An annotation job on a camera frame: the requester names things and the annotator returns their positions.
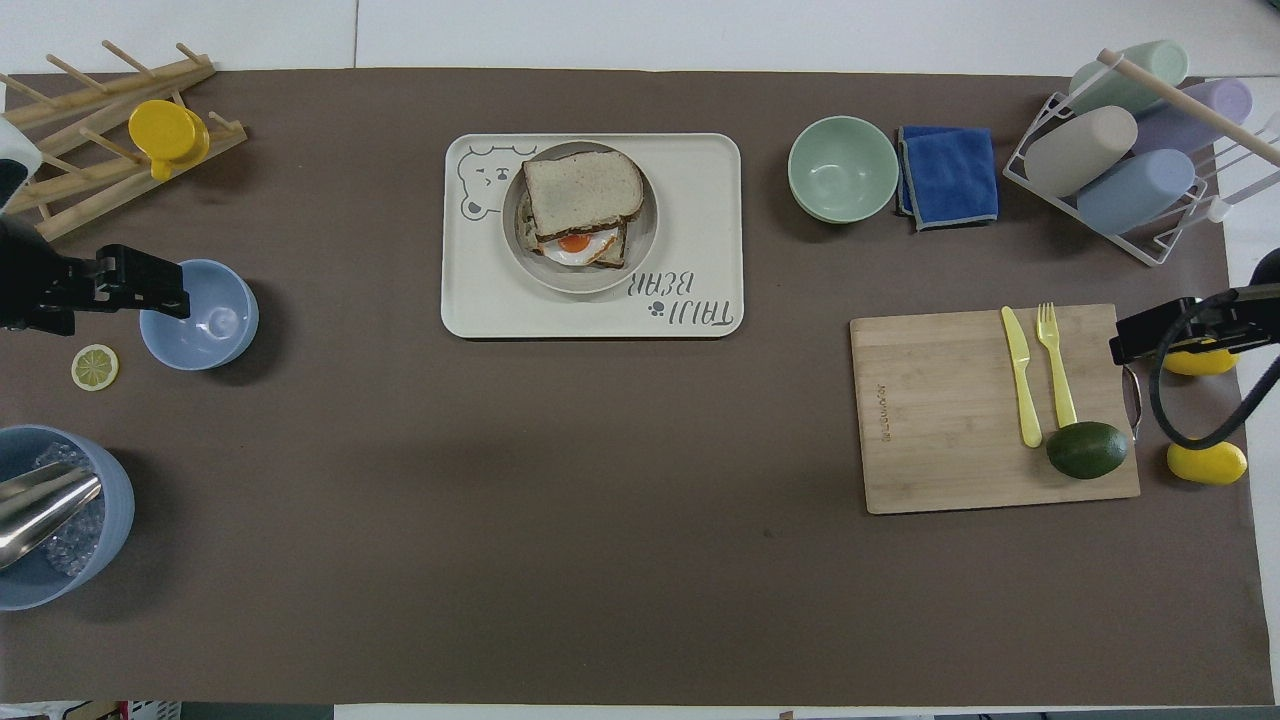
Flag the metal scoop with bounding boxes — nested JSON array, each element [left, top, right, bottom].
[[0, 461, 104, 572]]

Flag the wooden rod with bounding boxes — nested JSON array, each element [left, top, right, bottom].
[[1096, 47, 1280, 168]]

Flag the white wire cup rack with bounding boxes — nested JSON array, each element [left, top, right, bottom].
[[1002, 50, 1280, 268]]

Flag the yellow plastic knife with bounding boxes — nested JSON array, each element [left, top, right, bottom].
[[1000, 305, 1044, 450]]

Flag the green bowl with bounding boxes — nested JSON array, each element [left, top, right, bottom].
[[787, 115, 901, 225]]

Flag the blue cup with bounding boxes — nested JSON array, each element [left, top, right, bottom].
[[1076, 148, 1198, 237]]

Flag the bread slice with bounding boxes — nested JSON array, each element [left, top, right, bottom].
[[514, 190, 630, 270], [521, 149, 647, 242]]

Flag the light blue bowl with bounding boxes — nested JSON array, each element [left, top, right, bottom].
[[138, 258, 260, 373]]

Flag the yellow mug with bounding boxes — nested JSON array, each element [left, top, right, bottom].
[[127, 98, 212, 183]]

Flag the beige cup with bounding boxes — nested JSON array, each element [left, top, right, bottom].
[[1023, 104, 1140, 200]]

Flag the fried egg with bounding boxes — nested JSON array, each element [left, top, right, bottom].
[[539, 226, 622, 268]]

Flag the beige round plate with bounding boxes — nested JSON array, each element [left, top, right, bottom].
[[501, 140, 661, 296]]

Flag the blue ice bucket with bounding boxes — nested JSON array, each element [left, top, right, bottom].
[[0, 424, 136, 613]]

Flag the black cable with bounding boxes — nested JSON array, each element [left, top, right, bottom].
[[1148, 292, 1280, 452]]

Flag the green avocado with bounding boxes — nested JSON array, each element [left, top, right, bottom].
[[1045, 420, 1132, 482]]

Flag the wooden dish rack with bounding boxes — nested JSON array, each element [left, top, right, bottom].
[[0, 40, 249, 244]]

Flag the yellow lemon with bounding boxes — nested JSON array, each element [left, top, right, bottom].
[[1165, 439, 1250, 488], [1162, 338, 1240, 378]]

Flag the clear ice cubes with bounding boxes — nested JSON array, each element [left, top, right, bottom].
[[33, 444, 108, 580]]

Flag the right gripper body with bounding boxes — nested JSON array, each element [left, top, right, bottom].
[[1194, 247, 1280, 354]]

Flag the blue cloth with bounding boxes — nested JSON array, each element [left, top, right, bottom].
[[894, 124, 1001, 234]]

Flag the purple cup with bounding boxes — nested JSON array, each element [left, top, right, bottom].
[[1134, 77, 1255, 157]]

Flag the lime slice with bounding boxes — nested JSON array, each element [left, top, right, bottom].
[[70, 343, 121, 393]]

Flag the green cup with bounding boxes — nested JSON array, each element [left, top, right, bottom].
[[1067, 38, 1191, 117]]

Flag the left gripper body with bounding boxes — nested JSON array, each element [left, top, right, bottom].
[[0, 214, 98, 337]]

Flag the cream bear tray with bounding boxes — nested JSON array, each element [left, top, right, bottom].
[[440, 132, 746, 341]]

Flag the wooden cutting board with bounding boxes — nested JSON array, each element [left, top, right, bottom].
[[849, 303, 1143, 517]]

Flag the yellow plastic fork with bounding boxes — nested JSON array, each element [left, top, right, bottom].
[[1034, 301, 1080, 432]]

